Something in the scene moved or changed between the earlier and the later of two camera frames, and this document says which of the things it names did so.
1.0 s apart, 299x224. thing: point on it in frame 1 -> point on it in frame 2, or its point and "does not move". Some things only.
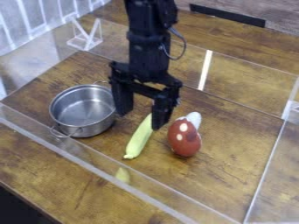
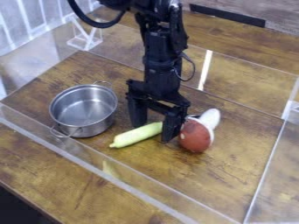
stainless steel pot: x=81 y=110 does not move
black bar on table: x=228 y=15 does not move
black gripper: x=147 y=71 -> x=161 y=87
